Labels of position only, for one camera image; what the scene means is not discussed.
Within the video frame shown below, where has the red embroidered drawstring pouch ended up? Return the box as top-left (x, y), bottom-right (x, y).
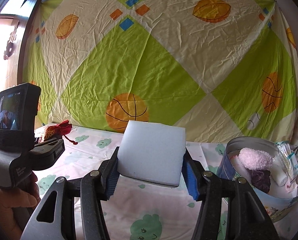
top-left (37, 120), bottom-right (78, 145)

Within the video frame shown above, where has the sports print hanging sheet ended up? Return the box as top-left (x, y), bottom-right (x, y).
top-left (23, 0), bottom-right (298, 142)

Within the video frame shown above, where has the round cookie tin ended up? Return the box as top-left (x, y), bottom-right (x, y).
top-left (217, 137), bottom-right (298, 222)

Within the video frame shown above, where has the pink fabric pouch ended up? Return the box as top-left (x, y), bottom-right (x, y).
top-left (284, 169), bottom-right (298, 193)

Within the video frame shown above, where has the white pink-edged cloth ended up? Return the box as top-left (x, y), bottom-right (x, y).
top-left (229, 151), bottom-right (251, 183)

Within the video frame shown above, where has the white sponge block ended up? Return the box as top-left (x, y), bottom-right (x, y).
top-left (117, 120), bottom-right (186, 187)

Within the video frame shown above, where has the person's left hand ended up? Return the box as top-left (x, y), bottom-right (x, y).
top-left (0, 172), bottom-right (41, 239)

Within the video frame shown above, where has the purple scrunchie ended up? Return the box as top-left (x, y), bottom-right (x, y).
top-left (251, 170), bottom-right (271, 193)

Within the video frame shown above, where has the white gauze bandage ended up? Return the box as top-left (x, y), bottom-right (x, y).
top-left (270, 156), bottom-right (288, 187)

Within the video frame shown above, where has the cotton swab packet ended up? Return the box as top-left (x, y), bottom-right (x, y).
top-left (275, 141), bottom-right (298, 182)

